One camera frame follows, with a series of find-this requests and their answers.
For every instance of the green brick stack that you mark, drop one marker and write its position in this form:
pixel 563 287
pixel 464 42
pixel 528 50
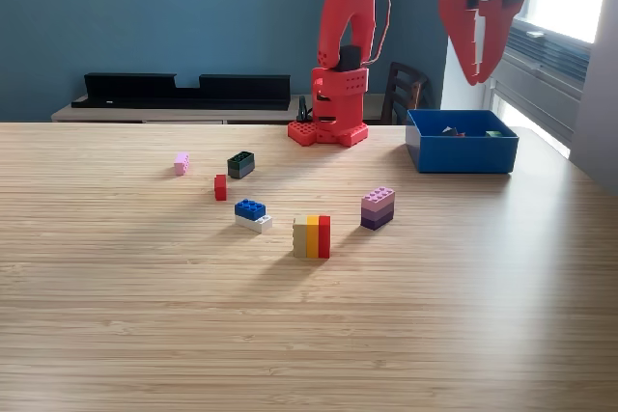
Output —
pixel 493 134

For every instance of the small yellow toy digger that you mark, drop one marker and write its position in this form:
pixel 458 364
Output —
pixel 451 131

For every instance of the blue plastic bin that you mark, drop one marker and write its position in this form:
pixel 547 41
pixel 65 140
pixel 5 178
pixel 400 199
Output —
pixel 458 156

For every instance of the grey window air unit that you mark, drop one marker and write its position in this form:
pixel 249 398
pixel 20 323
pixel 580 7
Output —
pixel 541 74

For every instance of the dark wooden chair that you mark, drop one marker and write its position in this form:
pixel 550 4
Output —
pixel 403 93

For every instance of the black table clamp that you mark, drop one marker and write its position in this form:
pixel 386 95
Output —
pixel 303 113

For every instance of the pink and purple brick stack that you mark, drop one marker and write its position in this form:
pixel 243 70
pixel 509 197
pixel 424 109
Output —
pixel 377 209

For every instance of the tan orange red brick stack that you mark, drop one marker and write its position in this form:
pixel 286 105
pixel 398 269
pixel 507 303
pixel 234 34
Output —
pixel 312 238

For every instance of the black and grey brick stack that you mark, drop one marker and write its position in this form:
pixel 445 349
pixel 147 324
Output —
pixel 240 167

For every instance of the blue and white brick stack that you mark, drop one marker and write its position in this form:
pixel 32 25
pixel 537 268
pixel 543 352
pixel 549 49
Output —
pixel 251 211

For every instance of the small red brick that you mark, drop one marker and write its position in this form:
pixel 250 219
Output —
pixel 220 187

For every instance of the low wooden sideboard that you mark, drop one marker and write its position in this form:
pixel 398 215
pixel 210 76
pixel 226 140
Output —
pixel 169 115

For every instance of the small pink brick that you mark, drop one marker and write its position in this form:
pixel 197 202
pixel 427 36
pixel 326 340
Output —
pixel 181 164

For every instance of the black wall shelf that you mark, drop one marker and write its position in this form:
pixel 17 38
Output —
pixel 145 91

